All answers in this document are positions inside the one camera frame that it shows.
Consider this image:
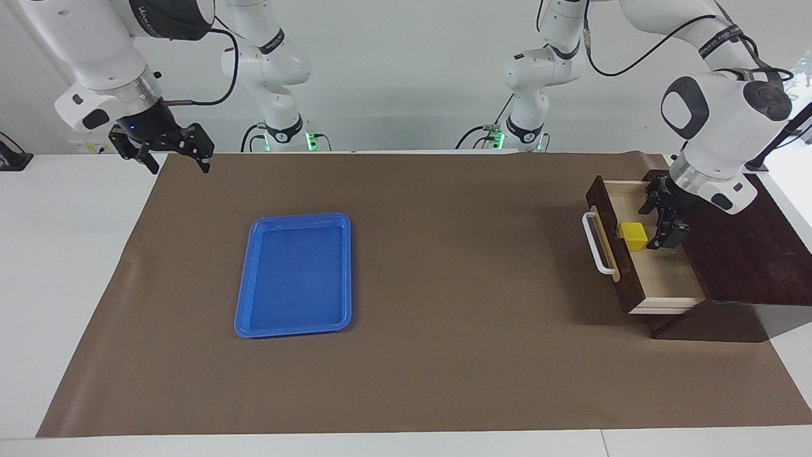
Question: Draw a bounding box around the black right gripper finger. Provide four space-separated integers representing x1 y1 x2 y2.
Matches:
180 123 215 174
109 126 160 175

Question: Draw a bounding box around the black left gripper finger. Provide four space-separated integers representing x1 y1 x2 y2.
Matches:
647 215 691 251
639 178 664 215

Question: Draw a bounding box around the yellow cube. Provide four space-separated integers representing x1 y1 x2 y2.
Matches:
619 222 649 253

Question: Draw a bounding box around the wooden drawer with white handle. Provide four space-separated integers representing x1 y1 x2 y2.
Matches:
582 176 707 316

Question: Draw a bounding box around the dark brown wooden cabinet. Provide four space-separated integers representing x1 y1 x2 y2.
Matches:
641 169 812 339

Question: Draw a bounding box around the blue plastic tray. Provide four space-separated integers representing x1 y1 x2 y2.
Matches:
233 213 353 339

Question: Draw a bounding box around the brown table mat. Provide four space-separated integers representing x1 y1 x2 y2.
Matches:
37 151 812 439

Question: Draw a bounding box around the black base cable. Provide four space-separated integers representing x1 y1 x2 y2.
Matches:
240 123 267 153
455 95 514 150

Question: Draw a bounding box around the black camera stand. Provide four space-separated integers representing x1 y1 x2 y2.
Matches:
743 102 812 172

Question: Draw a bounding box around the black clamp mount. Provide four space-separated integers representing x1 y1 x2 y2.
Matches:
0 132 34 171

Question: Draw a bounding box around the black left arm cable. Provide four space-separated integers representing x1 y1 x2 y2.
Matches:
584 0 795 82

